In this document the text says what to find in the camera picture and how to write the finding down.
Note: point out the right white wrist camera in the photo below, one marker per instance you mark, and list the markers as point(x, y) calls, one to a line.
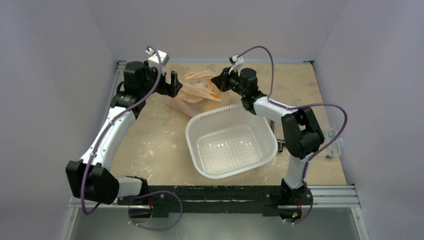
point(237, 62)

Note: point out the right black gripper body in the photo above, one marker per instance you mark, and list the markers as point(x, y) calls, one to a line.
point(227, 79)

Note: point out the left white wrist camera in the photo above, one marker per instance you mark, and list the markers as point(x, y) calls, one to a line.
point(158, 61)

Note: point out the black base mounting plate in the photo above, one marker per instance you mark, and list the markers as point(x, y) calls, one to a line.
point(266, 200)

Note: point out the black T-handle wrench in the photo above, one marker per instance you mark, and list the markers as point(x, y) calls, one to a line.
point(280, 142)

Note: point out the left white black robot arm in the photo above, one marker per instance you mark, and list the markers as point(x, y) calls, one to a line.
point(89, 177)

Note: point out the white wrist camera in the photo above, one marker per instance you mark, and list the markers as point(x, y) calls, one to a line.
point(237, 62)
point(158, 61)

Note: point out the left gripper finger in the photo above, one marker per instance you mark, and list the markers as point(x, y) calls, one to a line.
point(173, 93)
point(174, 82)

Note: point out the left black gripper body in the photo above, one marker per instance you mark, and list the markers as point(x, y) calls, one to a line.
point(152, 74)

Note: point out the aluminium rail frame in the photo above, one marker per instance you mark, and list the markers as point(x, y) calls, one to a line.
point(155, 149)

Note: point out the yellow fake fruit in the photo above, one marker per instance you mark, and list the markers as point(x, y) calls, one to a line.
point(210, 106)

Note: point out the orange translucent plastic bag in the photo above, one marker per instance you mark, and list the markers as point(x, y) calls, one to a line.
point(197, 91)

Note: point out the clear plastic screw box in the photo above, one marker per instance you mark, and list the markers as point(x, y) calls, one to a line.
point(335, 149)

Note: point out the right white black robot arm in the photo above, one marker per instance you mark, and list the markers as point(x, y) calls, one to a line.
point(302, 133)

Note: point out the white plastic basket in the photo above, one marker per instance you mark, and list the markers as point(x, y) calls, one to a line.
point(228, 141)

